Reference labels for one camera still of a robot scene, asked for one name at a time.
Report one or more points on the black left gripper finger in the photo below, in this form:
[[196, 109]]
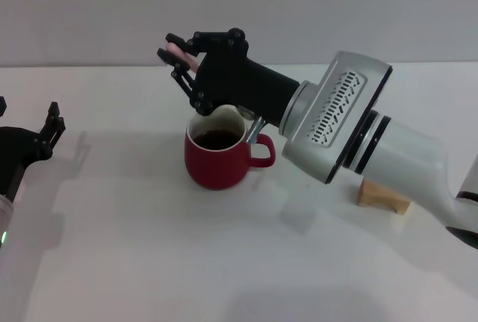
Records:
[[52, 129], [3, 106]]

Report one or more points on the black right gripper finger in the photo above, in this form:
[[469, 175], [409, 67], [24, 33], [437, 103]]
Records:
[[216, 38], [185, 83]]

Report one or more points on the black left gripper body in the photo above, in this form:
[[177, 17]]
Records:
[[16, 150]]

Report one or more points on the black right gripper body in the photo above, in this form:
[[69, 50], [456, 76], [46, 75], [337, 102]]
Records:
[[239, 79]]

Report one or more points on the red ceramic coffee cup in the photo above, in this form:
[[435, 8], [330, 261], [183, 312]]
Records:
[[216, 169]]

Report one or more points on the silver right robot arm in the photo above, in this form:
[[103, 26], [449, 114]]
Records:
[[373, 131]]

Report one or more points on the light wooden notched block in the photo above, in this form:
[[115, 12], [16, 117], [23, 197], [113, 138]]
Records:
[[377, 197]]

